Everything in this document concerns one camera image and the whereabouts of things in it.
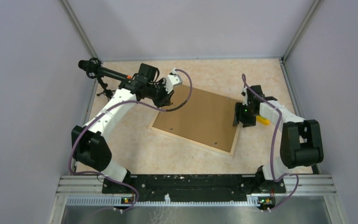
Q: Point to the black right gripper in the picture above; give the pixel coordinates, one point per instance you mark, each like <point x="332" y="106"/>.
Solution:
<point x="239" y="117"/>

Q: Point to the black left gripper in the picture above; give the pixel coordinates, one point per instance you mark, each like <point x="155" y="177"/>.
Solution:
<point x="165" y="99"/>

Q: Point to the white wooden picture frame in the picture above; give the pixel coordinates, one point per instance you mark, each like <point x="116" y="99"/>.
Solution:
<point x="206" y="120"/>

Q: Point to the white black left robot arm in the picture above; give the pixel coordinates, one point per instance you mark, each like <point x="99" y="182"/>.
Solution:
<point x="89" y="144"/>

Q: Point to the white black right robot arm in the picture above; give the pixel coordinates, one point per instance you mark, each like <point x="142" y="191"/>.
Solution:
<point x="296" y="141"/>

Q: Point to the yellow green toy window block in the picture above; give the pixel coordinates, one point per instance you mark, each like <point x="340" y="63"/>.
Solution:
<point x="262" y="120"/>

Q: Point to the black tripod microphone stand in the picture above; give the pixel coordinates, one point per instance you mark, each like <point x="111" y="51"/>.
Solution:
<point x="108" y="93"/>

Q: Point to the black microphone orange tip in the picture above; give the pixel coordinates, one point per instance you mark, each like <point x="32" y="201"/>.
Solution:
<point x="94" y="69"/>

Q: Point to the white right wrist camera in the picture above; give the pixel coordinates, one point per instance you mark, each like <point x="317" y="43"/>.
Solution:
<point x="245" y="96"/>

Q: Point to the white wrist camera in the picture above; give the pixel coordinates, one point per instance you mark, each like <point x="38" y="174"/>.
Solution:
<point x="172" y="80"/>
<point x="245" y="96"/>

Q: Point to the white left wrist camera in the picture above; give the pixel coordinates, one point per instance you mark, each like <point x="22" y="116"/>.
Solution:
<point x="172" y="80"/>

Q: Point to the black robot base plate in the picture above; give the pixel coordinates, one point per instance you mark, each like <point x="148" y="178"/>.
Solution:
<point x="194" y="188"/>

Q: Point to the aluminium front rail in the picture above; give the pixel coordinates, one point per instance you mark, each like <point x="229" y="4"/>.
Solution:
<point x="309" y="199"/>

